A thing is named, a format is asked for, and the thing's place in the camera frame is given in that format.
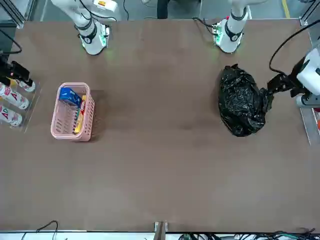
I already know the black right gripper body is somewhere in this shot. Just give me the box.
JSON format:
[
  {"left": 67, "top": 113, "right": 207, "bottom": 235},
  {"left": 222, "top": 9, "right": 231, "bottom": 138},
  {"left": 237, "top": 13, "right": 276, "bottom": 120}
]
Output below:
[{"left": 0, "top": 51, "right": 16, "bottom": 79}]

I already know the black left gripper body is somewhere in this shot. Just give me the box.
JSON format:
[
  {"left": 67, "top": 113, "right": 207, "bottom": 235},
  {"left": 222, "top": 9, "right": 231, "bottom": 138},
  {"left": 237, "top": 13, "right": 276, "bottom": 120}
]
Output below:
[{"left": 289, "top": 56, "right": 310, "bottom": 87}]

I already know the blue snack box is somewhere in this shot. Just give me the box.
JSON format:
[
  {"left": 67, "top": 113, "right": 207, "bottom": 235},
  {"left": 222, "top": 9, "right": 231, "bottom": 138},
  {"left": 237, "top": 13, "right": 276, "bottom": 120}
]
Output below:
[{"left": 59, "top": 87, "right": 82, "bottom": 109}]

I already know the yellow red wafer box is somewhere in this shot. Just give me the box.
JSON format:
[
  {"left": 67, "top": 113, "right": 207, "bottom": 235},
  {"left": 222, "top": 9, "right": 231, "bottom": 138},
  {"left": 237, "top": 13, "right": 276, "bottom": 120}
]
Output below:
[{"left": 74, "top": 94, "right": 88, "bottom": 135}]

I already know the black plastic bag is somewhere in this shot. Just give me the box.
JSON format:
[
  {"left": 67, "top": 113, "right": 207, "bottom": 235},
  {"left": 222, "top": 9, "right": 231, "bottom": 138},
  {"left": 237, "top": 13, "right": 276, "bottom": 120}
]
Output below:
[{"left": 218, "top": 63, "right": 275, "bottom": 138}]

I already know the pink plastic basket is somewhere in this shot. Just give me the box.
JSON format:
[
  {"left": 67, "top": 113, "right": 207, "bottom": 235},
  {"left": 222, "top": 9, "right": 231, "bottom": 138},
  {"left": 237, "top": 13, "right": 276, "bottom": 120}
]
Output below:
[{"left": 50, "top": 82, "right": 96, "bottom": 143}]

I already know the pink cap white bottle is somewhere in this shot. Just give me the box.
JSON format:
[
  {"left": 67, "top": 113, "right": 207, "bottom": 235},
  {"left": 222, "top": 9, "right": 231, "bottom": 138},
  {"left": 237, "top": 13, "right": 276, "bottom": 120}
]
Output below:
[
  {"left": 15, "top": 79, "right": 36, "bottom": 93},
  {"left": 0, "top": 83, "right": 30, "bottom": 111},
  {"left": 0, "top": 104, "right": 24, "bottom": 127}
]

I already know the black cabinet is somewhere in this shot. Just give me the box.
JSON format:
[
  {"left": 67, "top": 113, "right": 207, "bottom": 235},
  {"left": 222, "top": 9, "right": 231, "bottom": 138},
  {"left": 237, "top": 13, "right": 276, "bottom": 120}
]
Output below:
[{"left": 0, "top": 23, "right": 17, "bottom": 55}]

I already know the clear acrylic bottle shelf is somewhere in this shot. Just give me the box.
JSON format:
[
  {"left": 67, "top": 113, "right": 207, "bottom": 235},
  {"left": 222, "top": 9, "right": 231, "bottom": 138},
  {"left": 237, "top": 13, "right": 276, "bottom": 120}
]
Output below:
[{"left": 0, "top": 79, "right": 43, "bottom": 134}]

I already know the white controller box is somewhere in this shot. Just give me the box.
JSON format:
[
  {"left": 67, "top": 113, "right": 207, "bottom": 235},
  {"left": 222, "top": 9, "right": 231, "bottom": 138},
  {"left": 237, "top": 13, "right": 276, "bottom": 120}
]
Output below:
[{"left": 92, "top": 0, "right": 123, "bottom": 21}]

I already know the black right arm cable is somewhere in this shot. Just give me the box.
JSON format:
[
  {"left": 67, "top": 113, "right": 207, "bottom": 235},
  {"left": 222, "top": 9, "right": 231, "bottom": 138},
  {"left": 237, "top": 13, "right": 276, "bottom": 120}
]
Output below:
[{"left": 0, "top": 28, "right": 23, "bottom": 55}]

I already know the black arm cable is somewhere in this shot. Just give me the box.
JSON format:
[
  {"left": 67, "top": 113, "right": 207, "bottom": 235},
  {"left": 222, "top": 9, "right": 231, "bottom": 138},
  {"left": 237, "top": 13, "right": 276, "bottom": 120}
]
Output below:
[
  {"left": 0, "top": 28, "right": 23, "bottom": 55},
  {"left": 268, "top": 20, "right": 320, "bottom": 76}
]

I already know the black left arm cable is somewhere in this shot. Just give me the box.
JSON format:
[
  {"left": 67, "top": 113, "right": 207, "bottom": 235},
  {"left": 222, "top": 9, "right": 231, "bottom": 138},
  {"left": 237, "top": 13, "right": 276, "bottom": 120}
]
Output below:
[{"left": 268, "top": 20, "right": 320, "bottom": 76}]

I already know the black aluminium frame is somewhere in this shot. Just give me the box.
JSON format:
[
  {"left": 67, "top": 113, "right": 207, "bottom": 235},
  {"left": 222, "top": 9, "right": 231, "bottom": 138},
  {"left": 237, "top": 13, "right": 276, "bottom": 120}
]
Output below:
[{"left": 0, "top": 0, "right": 35, "bottom": 29}]

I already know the aluminium corner post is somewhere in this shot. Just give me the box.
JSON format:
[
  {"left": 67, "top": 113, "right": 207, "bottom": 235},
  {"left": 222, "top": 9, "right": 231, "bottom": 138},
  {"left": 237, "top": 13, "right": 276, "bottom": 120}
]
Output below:
[{"left": 298, "top": 0, "right": 320, "bottom": 26}]

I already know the black left base cable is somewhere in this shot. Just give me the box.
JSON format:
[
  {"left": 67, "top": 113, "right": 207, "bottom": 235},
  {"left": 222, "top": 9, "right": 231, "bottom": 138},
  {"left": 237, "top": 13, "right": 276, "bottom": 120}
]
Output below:
[{"left": 191, "top": 16, "right": 219, "bottom": 35}]

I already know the thin black cable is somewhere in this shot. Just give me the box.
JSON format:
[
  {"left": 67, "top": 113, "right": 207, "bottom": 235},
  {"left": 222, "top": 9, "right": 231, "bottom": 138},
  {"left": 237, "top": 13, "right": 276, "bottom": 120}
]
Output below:
[{"left": 35, "top": 219, "right": 60, "bottom": 240}]

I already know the tangled cable bundle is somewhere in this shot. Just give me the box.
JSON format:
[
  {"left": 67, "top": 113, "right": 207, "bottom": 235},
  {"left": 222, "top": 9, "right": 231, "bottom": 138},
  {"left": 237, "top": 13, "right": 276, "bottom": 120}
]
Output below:
[{"left": 178, "top": 226, "right": 320, "bottom": 240}]

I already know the aluminium frame post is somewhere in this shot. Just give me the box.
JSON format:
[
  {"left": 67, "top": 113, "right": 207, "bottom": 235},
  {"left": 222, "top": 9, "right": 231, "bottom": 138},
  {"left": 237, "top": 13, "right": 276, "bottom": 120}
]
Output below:
[{"left": 153, "top": 220, "right": 169, "bottom": 240}]

